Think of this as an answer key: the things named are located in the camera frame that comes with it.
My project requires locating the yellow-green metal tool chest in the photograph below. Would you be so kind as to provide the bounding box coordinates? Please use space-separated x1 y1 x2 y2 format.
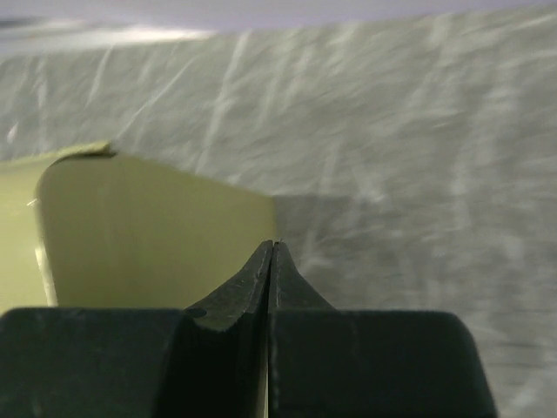
1 145 275 318

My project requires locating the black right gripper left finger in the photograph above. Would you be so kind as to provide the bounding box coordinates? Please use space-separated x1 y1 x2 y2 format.
1 241 273 417

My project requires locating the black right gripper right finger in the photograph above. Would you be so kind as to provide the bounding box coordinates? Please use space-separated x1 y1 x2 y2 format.
268 242 498 418

